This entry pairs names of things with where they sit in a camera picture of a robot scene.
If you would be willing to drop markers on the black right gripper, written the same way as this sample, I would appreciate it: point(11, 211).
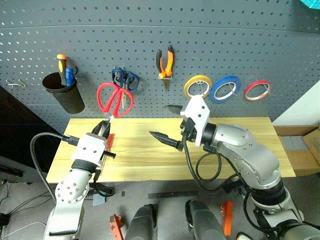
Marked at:
point(188, 131)

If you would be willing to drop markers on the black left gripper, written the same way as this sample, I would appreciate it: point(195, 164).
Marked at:
point(110, 154)

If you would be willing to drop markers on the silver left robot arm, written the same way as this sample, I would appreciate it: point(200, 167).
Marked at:
point(70, 192)

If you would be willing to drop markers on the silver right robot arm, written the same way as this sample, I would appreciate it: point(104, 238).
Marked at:
point(250, 155)

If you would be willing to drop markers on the yellow tape roll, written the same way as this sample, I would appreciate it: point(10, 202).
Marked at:
point(188, 85)

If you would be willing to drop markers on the blue tape roll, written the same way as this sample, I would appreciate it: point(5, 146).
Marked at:
point(215, 93)

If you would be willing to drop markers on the black pegboard hook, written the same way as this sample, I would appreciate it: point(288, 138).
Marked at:
point(75, 70)

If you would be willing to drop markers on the red tape roll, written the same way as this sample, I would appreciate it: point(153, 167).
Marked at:
point(250, 91)

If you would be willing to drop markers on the dark grey metal pegboard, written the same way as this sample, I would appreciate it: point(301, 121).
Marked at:
point(160, 30)

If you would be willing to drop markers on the red tool on table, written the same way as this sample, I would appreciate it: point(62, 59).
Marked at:
point(110, 141)

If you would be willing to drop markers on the black cup holder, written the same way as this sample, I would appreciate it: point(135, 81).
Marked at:
point(68, 98)

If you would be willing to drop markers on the orange black long-nose pliers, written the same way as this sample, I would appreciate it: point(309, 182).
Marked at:
point(170, 60)

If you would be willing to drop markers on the black floor strip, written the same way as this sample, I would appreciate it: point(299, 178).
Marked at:
point(172, 194)

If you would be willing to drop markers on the orange black screwdriver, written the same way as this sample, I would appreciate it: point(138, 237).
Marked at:
point(61, 66)

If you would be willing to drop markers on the orange plastic piece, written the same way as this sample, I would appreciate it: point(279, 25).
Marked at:
point(227, 217)
point(115, 226)

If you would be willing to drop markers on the dark rounded shape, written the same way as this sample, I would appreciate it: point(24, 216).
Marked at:
point(142, 222)
point(203, 220)

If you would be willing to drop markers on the brown cardboard box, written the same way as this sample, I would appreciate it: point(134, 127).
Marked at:
point(302, 150)

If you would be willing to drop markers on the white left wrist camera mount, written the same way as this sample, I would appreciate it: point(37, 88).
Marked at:
point(88, 148)

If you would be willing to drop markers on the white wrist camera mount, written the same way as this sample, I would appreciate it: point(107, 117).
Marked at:
point(197, 115)
point(88, 148)

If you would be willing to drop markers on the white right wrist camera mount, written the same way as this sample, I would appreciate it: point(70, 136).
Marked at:
point(197, 115)

